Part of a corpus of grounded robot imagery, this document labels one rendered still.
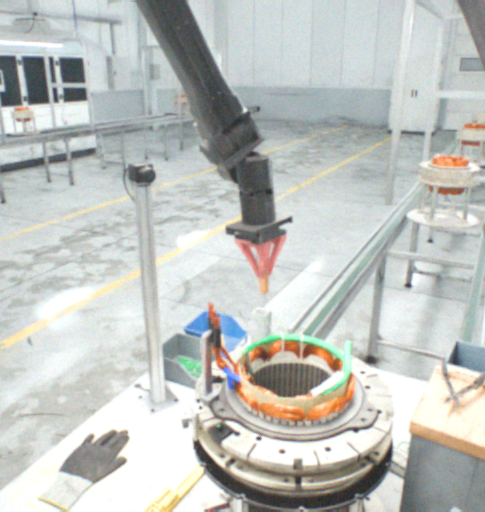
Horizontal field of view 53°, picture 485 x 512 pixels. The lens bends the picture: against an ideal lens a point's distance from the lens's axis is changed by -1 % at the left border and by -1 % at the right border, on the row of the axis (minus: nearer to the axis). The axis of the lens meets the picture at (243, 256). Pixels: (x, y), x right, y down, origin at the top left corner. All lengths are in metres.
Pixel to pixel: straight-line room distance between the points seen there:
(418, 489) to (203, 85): 0.72
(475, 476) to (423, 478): 0.08
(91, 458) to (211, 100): 0.81
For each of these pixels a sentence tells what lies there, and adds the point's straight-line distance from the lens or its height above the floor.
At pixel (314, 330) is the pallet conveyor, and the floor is 0.76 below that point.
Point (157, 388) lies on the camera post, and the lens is 1.31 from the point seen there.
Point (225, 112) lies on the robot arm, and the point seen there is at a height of 1.53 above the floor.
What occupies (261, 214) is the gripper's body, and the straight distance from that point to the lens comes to 0.78.
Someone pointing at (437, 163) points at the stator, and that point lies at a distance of 2.90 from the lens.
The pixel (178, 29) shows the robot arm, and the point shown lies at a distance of 0.65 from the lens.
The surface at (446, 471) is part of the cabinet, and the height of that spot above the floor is 0.99.
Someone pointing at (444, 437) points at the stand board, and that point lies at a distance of 0.86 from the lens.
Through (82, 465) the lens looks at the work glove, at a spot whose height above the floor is 0.80.
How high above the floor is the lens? 1.58
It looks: 21 degrees down
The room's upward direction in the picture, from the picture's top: straight up
